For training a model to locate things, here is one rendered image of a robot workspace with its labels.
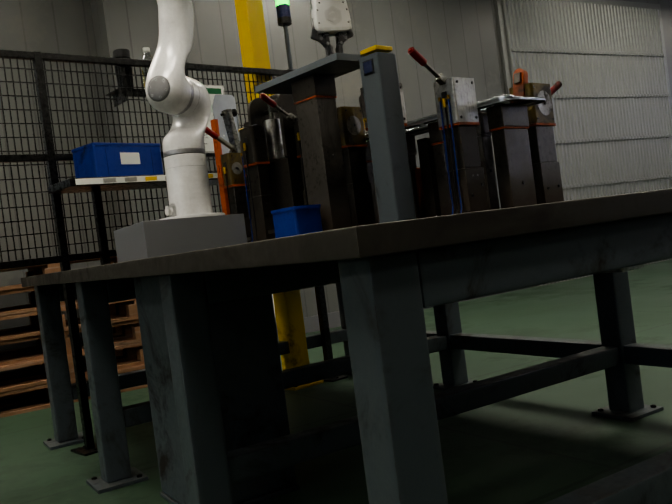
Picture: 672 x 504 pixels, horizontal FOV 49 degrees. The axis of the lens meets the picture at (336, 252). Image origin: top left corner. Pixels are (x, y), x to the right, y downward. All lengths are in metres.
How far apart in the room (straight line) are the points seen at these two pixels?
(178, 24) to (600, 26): 6.70
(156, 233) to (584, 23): 6.78
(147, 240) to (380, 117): 0.69
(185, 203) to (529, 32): 5.92
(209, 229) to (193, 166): 0.19
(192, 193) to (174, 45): 0.42
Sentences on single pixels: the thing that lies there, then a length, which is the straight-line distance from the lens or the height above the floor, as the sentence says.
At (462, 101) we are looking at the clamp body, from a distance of 1.96.
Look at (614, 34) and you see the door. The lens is 8.66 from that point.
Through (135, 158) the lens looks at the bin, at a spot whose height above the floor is 1.10.
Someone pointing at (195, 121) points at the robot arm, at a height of 1.08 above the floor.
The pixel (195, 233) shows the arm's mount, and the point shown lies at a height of 0.75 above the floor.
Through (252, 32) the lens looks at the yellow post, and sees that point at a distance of 3.72.
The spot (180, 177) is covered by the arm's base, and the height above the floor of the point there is 0.92.
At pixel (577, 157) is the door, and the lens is 7.85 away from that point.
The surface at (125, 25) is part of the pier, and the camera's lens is 5.24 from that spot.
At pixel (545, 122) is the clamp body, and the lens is 2.25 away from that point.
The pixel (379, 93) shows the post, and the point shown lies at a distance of 1.89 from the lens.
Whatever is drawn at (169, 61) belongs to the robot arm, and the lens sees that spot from 2.16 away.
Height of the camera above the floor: 0.69
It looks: 1 degrees down
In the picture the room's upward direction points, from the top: 7 degrees counter-clockwise
